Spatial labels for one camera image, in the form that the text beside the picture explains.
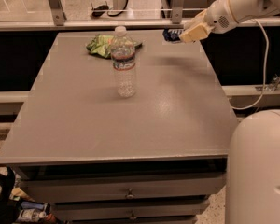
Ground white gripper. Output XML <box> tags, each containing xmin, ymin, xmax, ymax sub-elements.
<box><xmin>179</xmin><ymin>0</ymin><xmax>237</xmax><ymax>43</ymax></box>

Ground blue rxbar blueberry wrapper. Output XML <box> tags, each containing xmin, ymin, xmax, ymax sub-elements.
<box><xmin>162</xmin><ymin>29</ymin><xmax>183</xmax><ymax>43</ymax></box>

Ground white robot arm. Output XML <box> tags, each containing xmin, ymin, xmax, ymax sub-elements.
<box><xmin>180</xmin><ymin>0</ymin><xmax>280</xmax><ymax>224</ymax></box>

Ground clear plastic water bottle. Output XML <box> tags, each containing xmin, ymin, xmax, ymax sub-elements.
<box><xmin>110</xmin><ymin>26</ymin><xmax>136</xmax><ymax>98</ymax></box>

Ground green chip bag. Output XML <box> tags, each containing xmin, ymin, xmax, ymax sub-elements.
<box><xmin>86</xmin><ymin>35</ymin><xmax>142</xmax><ymax>59</ymax></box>

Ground black object behind glass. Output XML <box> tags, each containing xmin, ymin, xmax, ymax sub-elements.
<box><xmin>91</xmin><ymin>4</ymin><xmax>109</xmax><ymax>18</ymax></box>

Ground grey drawer cabinet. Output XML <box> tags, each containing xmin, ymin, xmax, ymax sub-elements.
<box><xmin>0</xmin><ymin>30</ymin><xmax>237</xmax><ymax>224</ymax></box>

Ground upper drawer round knob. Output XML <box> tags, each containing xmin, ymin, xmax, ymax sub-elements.
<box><xmin>125</xmin><ymin>189</ymin><xmax>135</xmax><ymax>200</ymax></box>

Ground drawer round knob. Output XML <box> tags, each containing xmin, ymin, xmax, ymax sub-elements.
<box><xmin>129</xmin><ymin>213</ymin><xmax>137</xmax><ymax>220</ymax></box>
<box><xmin>125</xmin><ymin>189</ymin><xmax>135</xmax><ymax>200</ymax></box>

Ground lower drawer round knob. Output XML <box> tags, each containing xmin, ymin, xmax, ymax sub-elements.
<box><xmin>129</xmin><ymin>213</ymin><xmax>137</xmax><ymax>220</ymax></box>

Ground clutter items on floor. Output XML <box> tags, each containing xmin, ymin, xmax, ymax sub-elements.
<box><xmin>11</xmin><ymin>188</ymin><xmax>59</xmax><ymax>224</ymax></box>

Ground black bag on floor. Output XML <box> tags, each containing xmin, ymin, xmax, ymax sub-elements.
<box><xmin>0</xmin><ymin>167</ymin><xmax>20</xmax><ymax>224</ymax></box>

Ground metal railing frame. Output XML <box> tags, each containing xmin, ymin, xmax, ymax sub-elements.
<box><xmin>0</xmin><ymin>0</ymin><xmax>280</xmax><ymax>33</ymax></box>

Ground white cable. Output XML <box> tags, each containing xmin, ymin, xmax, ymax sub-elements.
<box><xmin>230</xmin><ymin>18</ymin><xmax>270</xmax><ymax>112</ymax></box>

